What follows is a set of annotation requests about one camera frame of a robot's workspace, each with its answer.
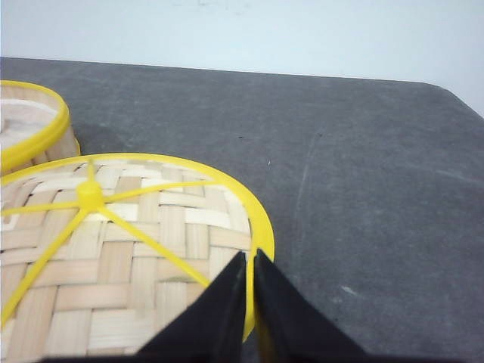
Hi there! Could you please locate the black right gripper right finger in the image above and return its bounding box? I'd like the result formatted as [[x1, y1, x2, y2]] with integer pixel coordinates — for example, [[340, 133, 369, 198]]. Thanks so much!
[[253, 249, 369, 358]]

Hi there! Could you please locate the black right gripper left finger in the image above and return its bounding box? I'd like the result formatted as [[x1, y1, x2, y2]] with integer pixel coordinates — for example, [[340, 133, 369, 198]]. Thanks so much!
[[136, 252, 246, 356]]

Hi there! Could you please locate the woven bamboo steamer lid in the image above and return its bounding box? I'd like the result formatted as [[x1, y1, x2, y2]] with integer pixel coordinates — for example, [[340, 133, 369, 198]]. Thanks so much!
[[1, 153, 275, 362]]

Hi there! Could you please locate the bamboo steamer basket yellow rim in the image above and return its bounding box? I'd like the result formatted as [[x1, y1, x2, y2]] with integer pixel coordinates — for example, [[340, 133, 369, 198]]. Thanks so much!
[[1, 79, 80, 175]]

